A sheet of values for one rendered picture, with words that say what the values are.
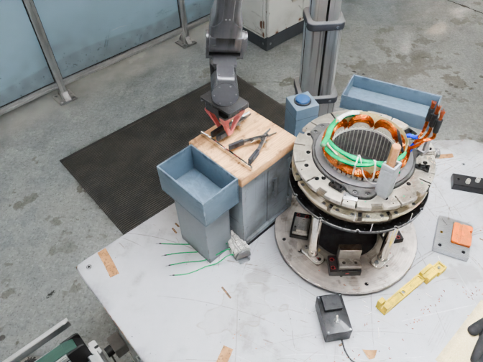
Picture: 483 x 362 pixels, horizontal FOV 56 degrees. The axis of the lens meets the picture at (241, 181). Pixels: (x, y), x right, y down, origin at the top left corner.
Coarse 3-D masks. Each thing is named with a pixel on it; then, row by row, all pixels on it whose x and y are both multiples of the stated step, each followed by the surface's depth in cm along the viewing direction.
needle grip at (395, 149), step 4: (392, 144) 86; (396, 144) 86; (392, 148) 86; (396, 148) 85; (400, 148) 86; (392, 152) 86; (396, 152) 86; (392, 156) 87; (396, 156) 87; (388, 160) 88; (392, 160) 88; (396, 160) 88; (388, 164) 89; (392, 164) 88
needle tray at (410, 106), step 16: (352, 80) 130; (368, 80) 129; (352, 96) 129; (368, 96) 129; (384, 96) 129; (400, 96) 128; (416, 96) 125; (432, 96) 123; (384, 112) 121; (400, 112) 119; (416, 112) 124; (416, 128) 120
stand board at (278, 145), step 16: (256, 112) 119; (256, 128) 115; (272, 128) 115; (208, 144) 112; (224, 144) 111; (256, 144) 111; (272, 144) 111; (288, 144) 111; (224, 160) 108; (256, 160) 107; (272, 160) 108; (240, 176) 104; (256, 176) 107
